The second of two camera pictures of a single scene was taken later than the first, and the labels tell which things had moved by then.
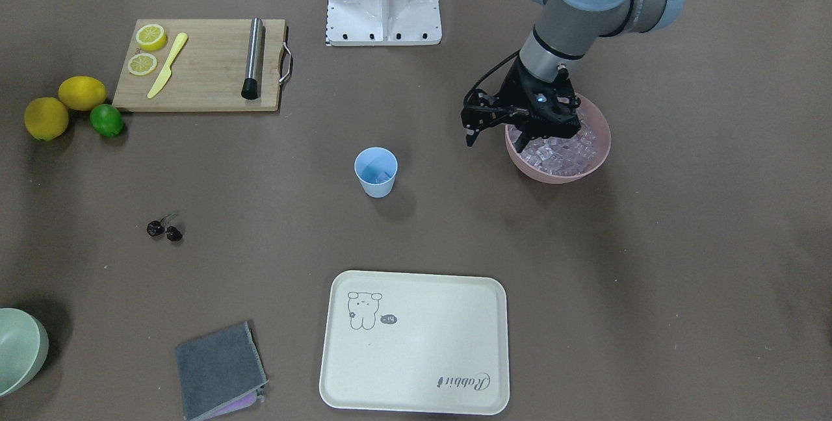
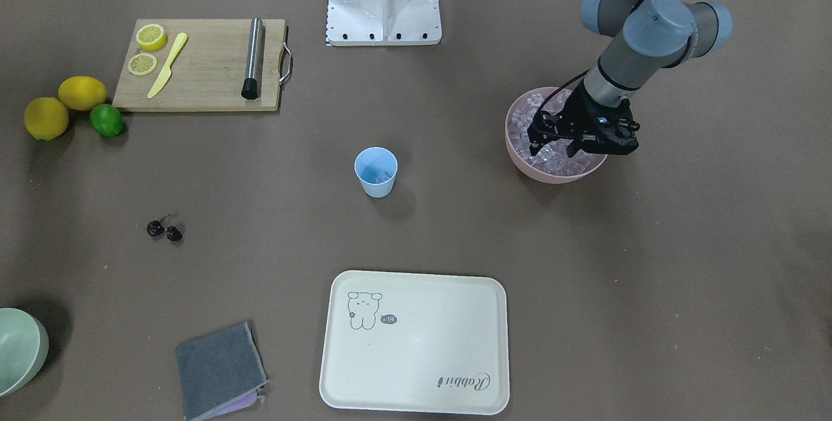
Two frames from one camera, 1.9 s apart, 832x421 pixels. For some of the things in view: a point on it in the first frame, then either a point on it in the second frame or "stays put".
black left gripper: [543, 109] -> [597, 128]
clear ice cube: [383, 177] stays put
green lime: [106, 119] stays put
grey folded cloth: [220, 372] stays put
